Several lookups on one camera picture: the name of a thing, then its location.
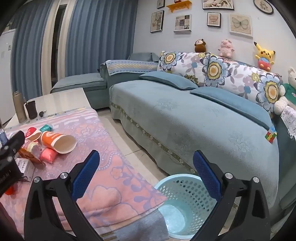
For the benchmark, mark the embossed blue-grey sofa cover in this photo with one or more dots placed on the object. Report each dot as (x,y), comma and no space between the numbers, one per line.
(185,120)

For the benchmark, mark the striped blue armrest cover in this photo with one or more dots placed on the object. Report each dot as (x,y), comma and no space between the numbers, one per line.
(129,66)

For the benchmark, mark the orange wall shelf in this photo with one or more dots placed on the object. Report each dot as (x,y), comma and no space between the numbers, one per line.
(179,7)

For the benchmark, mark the yellow mouse plush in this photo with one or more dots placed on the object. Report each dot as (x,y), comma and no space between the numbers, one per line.
(263,58)

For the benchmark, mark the white paper box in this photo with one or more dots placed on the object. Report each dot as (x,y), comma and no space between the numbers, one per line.
(24,168)

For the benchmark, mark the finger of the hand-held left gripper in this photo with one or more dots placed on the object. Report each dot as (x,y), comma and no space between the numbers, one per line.
(16,141)

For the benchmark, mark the pink tissue packet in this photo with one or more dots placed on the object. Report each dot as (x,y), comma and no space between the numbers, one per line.
(47,154)

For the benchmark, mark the colourful puzzle cube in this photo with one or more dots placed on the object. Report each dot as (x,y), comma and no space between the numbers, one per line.
(270,135)

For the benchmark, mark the black framed bear picture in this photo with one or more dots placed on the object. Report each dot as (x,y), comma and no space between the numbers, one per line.
(157,22)

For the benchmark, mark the blue velvet cushion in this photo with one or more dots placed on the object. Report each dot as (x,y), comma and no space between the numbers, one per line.
(167,80)
(231,102)

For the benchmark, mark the small black framed picture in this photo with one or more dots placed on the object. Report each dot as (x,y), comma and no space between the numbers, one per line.
(160,4)

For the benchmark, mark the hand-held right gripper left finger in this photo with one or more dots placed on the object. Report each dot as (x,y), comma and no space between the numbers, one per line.
(85,176)

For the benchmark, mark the white bear plush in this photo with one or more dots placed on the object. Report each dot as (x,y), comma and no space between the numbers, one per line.
(289,92)

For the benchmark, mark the pink pig plush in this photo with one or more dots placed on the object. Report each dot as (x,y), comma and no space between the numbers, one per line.
(226,48)

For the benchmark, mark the framed flower painting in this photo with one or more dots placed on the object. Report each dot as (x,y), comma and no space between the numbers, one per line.
(217,4)

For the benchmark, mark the blue-grey sectional sofa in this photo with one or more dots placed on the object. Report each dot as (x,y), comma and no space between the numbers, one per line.
(81,85)

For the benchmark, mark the teal tissue packet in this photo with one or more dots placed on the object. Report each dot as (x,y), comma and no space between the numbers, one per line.
(45,128)

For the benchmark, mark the brown snack wrapper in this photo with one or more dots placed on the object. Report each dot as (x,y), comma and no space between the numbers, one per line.
(27,155)

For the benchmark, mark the floral print pillow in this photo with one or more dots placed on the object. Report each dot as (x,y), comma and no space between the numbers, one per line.
(242,78)
(182,64)

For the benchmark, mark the small dark framed picture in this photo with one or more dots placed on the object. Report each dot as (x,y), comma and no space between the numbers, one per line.
(213,19)

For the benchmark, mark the light blue plastic basket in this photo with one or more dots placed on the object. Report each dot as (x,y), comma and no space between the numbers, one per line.
(185,192)

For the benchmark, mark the pink floral blanket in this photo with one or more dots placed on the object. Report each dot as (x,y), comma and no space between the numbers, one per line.
(115,173)

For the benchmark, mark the black key bunch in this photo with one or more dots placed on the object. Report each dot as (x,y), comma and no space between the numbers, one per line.
(41,114)

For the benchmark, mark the red plastic wrapper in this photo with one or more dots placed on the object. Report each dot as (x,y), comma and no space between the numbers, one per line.
(9,191)

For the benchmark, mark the orange paper cup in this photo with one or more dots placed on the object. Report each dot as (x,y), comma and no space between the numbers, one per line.
(50,140)

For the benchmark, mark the clear plastic bottle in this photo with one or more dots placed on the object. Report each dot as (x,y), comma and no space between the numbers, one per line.
(31,146)

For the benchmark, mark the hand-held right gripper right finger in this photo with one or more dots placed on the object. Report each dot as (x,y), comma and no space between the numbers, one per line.
(205,176)

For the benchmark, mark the red and white paper cup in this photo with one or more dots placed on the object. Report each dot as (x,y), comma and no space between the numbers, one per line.
(31,133)

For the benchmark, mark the framed butterfly picture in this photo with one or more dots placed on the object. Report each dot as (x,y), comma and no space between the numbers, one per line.
(240,25)

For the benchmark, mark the round framed picture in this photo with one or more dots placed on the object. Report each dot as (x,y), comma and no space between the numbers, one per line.
(263,5)

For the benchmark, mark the white refrigerator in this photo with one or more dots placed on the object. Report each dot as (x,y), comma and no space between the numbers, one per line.
(5,69)

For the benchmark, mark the blue curtain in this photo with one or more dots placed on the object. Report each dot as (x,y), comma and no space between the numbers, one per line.
(30,46)
(99,34)

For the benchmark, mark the steel thermos flask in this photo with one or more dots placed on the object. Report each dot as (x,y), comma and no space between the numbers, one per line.
(19,106)

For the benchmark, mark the brown monkey plush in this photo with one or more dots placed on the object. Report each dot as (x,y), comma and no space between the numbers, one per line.
(200,46)

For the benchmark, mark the white lace cloth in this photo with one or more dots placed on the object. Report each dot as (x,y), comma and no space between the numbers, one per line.
(289,120)

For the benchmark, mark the cream curtain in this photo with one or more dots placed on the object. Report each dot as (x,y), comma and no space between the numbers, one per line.
(47,46)

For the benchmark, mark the white framed collage picture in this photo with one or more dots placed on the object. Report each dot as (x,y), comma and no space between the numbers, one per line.
(182,23)

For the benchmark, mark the dark brown cup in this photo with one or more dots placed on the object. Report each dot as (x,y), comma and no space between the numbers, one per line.
(31,111)

